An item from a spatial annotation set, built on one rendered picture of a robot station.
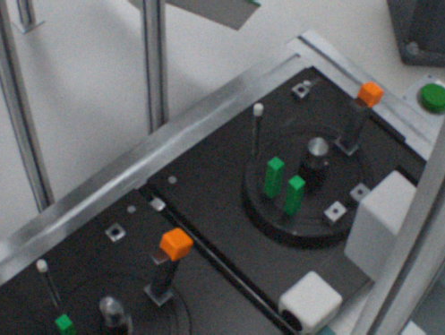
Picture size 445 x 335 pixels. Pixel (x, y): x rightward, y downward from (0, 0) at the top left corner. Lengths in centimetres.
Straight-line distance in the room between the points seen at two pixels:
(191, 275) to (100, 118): 32
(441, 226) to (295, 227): 39
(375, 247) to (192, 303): 28
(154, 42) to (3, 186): 30
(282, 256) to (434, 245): 39
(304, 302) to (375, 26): 54
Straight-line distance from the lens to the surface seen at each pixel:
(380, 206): 48
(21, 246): 80
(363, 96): 77
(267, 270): 76
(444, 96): 93
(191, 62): 106
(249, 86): 90
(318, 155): 75
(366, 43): 112
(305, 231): 76
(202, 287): 75
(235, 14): 89
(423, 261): 41
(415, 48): 109
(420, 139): 89
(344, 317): 80
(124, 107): 101
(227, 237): 77
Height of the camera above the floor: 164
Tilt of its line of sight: 55 degrees down
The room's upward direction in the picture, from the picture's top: 3 degrees clockwise
